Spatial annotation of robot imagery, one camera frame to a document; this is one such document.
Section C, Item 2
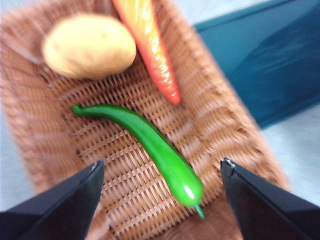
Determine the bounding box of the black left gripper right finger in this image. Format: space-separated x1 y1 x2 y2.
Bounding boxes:
220 157 320 240

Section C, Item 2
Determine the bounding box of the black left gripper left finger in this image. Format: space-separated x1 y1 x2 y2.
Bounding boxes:
0 158 106 240

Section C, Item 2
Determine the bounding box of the green pepper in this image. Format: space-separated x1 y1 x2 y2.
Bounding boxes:
72 104 206 221

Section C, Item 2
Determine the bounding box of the brown wicker basket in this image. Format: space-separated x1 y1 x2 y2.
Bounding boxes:
0 0 291 240

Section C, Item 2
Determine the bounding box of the black glass cooktop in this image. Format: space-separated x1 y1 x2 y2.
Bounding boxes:
194 0 320 130

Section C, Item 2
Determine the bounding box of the yellow-brown potato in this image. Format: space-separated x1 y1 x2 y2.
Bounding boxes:
41 14 137 80

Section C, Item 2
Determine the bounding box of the orange carrot with green leaves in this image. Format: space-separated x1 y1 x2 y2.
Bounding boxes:
112 0 182 106

